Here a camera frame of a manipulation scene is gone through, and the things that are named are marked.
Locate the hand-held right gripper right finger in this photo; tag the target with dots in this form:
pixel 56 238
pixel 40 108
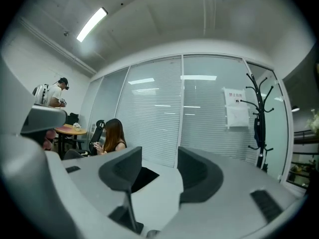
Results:
pixel 199 178

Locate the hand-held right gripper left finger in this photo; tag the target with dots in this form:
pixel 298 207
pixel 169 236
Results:
pixel 124 173

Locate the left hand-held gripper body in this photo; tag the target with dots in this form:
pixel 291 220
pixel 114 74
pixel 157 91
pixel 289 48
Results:
pixel 45 118

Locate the person's left hand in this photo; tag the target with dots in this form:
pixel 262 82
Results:
pixel 49 139

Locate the black desk mat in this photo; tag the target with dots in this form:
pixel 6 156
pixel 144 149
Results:
pixel 145 178

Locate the red flat item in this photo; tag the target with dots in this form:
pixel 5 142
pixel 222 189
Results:
pixel 65 129

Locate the silver backpack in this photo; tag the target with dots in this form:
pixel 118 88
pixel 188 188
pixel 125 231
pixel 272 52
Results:
pixel 40 93

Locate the black bag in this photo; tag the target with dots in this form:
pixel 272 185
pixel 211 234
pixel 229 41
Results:
pixel 72 118

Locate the round wooden table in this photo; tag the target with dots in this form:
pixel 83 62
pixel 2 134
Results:
pixel 71 132

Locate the small white flower pot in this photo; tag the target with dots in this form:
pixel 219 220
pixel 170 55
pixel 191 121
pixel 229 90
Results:
pixel 77 126

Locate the black office chair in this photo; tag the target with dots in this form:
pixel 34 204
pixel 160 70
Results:
pixel 96 138

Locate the grey chair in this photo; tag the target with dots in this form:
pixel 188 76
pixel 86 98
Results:
pixel 72 154

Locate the dark blue hanging bag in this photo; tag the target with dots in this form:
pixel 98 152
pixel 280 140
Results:
pixel 257 131

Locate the white paper notice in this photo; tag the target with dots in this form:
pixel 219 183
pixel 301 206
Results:
pixel 236 108

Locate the black coat rack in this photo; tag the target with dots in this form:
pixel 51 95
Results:
pixel 260 118

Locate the long ceiling light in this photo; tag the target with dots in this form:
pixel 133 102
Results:
pixel 91 24

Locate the black plant shelf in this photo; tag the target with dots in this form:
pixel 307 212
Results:
pixel 304 155

